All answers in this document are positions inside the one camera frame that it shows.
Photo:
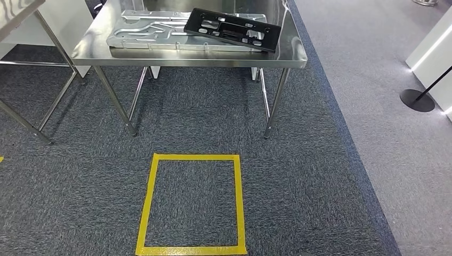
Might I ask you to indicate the black plastic frame part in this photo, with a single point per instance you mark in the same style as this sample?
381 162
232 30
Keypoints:
273 40

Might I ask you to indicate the stainless steel workbench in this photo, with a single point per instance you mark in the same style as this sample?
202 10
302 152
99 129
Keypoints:
176 60

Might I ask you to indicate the machined aluminium plate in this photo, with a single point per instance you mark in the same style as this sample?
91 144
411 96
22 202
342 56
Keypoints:
148 24

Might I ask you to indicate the white cabinet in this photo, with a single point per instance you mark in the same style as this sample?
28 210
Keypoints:
67 24

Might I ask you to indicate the black stanchion with round base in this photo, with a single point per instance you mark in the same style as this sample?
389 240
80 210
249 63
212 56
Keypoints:
416 101

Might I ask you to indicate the white display counter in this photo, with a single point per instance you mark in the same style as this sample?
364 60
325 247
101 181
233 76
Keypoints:
438 49

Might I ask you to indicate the chrome stanchion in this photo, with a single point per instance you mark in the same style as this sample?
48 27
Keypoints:
423 2

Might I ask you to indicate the steel side table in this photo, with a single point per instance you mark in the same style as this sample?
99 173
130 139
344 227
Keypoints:
14 10

